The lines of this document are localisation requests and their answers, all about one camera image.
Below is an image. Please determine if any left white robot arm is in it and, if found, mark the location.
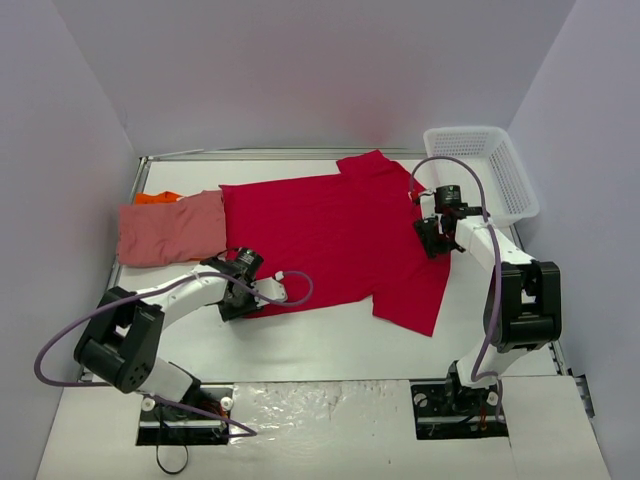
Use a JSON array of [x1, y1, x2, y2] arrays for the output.
[[73, 248, 264, 418]]

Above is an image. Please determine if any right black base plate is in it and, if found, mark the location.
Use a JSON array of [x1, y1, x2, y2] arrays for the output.
[[410, 380, 509, 441]]

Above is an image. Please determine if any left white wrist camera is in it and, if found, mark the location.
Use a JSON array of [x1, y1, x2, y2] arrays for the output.
[[253, 278, 288, 307]]

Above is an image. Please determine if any white plastic basket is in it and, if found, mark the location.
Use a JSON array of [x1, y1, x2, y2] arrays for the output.
[[423, 126, 540, 228]]

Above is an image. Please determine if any black cable loop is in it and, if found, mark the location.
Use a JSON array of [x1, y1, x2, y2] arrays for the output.
[[155, 442, 191, 475]]

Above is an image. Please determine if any red t-shirt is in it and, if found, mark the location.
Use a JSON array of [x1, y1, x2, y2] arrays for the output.
[[220, 151, 450, 336]]

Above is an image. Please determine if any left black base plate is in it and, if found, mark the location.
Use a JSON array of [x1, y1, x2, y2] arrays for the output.
[[135, 398, 230, 447]]

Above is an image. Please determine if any orange folded t-shirt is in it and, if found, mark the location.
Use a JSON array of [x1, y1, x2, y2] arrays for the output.
[[134, 191, 183, 205]]

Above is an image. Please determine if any pink folded t-shirt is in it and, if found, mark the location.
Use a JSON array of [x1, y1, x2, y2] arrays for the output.
[[117, 190, 226, 268]]

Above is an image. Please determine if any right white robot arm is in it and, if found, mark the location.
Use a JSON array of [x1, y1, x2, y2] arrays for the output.
[[413, 185, 562, 415]]

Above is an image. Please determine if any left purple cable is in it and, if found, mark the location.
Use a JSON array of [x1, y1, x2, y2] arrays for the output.
[[33, 270, 315, 441]]

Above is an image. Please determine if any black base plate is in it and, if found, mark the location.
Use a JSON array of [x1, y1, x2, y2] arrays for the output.
[[135, 398, 230, 447], [410, 380, 509, 441]]

